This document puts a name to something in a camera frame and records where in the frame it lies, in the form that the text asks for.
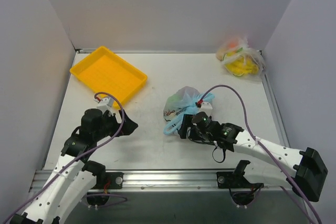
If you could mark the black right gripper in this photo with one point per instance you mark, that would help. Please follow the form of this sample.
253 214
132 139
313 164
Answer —
184 125

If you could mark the yellow plastic tray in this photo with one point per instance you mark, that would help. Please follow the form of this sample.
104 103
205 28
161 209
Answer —
104 71

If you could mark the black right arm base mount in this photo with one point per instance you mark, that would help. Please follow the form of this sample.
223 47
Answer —
235 179

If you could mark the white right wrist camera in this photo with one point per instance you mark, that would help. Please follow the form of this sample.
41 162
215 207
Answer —
205 107

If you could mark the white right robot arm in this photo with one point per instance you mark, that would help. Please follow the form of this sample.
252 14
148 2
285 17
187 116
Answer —
305 171

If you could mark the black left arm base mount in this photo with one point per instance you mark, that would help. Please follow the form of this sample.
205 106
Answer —
109 180

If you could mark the light blue printed plastic bag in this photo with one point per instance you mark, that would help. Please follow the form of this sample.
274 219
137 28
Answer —
181 103

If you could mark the aluminium front rail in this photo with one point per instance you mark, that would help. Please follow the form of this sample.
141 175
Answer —
161 180

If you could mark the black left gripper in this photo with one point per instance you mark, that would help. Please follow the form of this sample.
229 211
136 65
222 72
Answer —
118 123

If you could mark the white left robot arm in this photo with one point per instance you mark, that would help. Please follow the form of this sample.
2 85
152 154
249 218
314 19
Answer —
74 173

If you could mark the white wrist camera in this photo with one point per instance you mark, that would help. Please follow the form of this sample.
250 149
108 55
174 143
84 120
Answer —
205 107
104 103

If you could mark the clear bag of yellow fruit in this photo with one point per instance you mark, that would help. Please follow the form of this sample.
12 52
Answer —
241 60

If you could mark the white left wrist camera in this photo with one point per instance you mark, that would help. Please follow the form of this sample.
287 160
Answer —
104 103

